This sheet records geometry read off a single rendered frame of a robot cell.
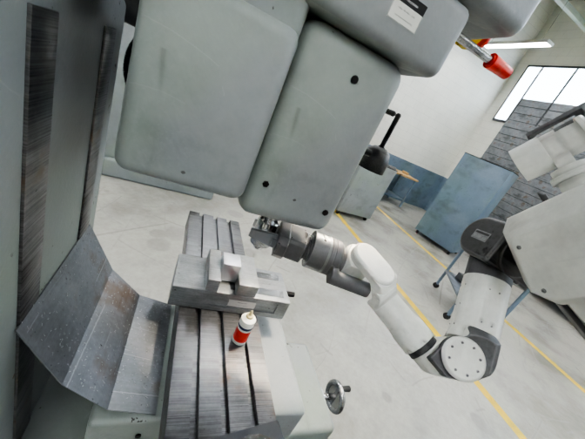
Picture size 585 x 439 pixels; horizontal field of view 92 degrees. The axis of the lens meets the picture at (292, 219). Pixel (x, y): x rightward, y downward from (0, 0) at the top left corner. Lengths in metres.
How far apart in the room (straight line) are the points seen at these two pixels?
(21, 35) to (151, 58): 0.11
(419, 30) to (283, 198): 0.32
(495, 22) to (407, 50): 0.15
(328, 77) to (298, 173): 0.15
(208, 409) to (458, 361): 0.50
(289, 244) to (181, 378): 0.38
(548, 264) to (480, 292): 0.15
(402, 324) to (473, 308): 0.15
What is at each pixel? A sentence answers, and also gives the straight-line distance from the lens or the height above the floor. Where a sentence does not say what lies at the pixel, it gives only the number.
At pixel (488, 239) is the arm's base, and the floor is 1.43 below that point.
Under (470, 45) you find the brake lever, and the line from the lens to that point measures 0.59.
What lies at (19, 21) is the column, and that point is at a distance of 0.41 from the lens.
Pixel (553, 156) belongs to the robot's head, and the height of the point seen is 1.61.
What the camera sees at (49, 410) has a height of 0.70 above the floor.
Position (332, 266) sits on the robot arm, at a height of 1.24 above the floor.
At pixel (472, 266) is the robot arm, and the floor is 1.36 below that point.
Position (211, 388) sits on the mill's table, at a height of 0.90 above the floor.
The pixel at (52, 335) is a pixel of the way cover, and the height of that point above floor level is 1.00.
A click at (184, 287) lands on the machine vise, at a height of 0.97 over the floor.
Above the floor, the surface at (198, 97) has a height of 1.47.
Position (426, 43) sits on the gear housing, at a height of 1.66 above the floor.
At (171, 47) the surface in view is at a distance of 0.42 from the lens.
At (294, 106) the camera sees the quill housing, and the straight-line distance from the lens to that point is 0.46.
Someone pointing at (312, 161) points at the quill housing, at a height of 1.44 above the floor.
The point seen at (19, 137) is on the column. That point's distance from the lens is 0.44.
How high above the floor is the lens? 1.52
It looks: 22 degrees down
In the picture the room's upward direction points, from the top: 25 degrees clockwise
